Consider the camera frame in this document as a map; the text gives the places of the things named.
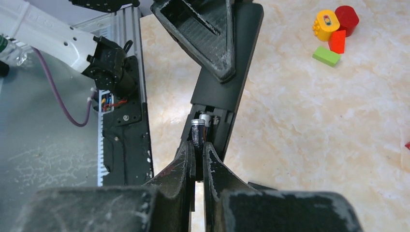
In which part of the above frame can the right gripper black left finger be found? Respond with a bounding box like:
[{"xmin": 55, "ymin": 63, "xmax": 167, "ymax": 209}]
[{"xmin": 13, "ymin": 141, "xmax": 195, "ymax": 232}]

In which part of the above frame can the clear plastic bottle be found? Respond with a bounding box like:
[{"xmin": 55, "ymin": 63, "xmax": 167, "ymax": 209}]
[{"xmin": 0, "ymin": 34, "xmax": 27, "ymax": 67}]

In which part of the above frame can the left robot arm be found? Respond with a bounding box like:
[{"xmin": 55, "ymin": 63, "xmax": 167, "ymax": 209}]
[{"xmin": 0, "ymin": 0, "xmax": 235, "ymax": 99}]

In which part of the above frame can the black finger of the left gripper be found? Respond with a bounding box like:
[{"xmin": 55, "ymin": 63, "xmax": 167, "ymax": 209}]
[{"xmin": 150, "ymin": 0, "xmax": 235, "ymax": 83}]

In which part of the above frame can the yellow traffic light block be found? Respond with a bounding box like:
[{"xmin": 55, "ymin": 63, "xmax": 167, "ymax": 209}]
[{"xmin": 312, "ymin": 10, "xmax": 340, "ymax": 42}]

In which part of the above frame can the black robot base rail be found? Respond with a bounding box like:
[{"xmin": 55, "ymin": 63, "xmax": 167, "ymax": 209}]
[{"xmin": 97, "ymin": 6, "xmax": 154, "ymax": 187}]

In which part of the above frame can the black TV remote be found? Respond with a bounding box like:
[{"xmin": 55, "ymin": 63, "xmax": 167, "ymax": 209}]
[{"xmin": 181, "ymin": 2, "xmax": 264, "ymax": 161}]

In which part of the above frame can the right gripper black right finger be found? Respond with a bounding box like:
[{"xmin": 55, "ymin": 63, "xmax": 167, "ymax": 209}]
[{"xmin": 203, "ymin": 142, "xmax": 362, "ymax": 232}]

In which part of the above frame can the green toy block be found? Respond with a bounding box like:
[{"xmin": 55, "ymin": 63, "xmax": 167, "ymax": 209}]
[{"xmin": 312, "ymin": 46, "xmax": 341, "ymax": 67}]

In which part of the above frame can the orange triangular toy block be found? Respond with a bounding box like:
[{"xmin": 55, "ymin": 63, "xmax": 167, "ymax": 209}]
[{"xmin": 328, "ymin": 30, "xmax": 346, "ymax": 54}]

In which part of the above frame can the red rounded toy block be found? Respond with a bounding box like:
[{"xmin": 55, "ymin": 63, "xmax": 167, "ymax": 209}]
[{"xmin": 335, "ymin": 5, "xmax": 360, "ymax": 37}]

